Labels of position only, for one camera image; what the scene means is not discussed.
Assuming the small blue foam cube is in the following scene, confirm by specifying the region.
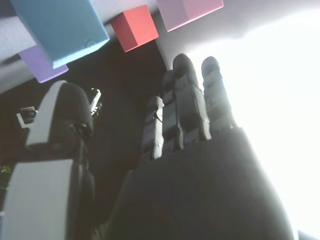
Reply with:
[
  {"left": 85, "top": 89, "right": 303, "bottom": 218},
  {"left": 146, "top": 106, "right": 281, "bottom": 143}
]
[{"left": 9, "top": 0, "right": 111, "bottom": 70}]

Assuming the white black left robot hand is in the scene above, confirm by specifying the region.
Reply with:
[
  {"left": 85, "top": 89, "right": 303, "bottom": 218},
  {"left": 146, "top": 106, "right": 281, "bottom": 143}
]
[{"left": 0, "top": 53, "right": 300, "bottom": 240}]

